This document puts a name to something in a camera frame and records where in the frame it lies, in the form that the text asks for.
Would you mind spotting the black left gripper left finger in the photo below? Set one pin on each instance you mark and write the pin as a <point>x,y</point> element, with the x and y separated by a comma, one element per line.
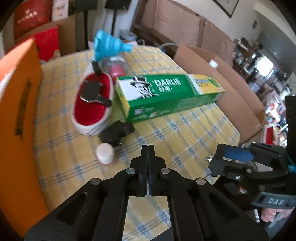
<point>97,211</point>

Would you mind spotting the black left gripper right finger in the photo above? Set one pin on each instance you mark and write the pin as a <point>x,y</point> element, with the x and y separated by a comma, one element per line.
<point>198,211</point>

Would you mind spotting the wooden cork stopper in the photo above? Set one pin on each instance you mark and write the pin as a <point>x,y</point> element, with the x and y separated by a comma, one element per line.
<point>105,153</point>

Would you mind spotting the black knob piece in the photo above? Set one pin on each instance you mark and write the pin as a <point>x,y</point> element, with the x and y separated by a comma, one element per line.
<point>114,134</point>

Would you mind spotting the person's right hand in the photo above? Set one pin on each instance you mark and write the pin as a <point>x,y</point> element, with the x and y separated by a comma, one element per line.
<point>267,214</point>

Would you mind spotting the yellow plaid table mat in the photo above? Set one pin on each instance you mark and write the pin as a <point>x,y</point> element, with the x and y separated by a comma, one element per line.
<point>65,159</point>

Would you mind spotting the black metal clip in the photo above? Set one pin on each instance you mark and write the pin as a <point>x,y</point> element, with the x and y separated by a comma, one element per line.
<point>91,92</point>

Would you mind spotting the green Darlie toothpaste box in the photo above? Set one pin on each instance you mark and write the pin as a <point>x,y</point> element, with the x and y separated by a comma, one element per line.
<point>144,97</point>

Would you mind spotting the tan sofa cushion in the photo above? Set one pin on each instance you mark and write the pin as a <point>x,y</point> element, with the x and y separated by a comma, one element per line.
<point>176,22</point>
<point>217,42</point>

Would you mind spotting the clear bottle pink cap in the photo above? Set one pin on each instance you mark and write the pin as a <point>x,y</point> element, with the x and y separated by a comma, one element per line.
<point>114,66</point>

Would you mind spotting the orange cardboard box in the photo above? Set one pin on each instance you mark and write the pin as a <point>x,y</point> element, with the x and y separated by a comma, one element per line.
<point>22,201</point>

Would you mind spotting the blue collapsible funnel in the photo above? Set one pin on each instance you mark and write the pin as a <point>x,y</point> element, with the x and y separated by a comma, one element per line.
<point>105,45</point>

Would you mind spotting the red gift box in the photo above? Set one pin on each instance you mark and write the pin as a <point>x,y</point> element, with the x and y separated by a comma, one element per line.
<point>47,43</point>

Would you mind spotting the brown cardboard box behind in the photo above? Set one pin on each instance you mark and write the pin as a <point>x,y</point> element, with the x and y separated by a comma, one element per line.
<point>71,35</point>

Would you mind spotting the dark red gift bag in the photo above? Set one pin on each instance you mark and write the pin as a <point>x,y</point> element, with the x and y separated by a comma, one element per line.
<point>30,15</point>

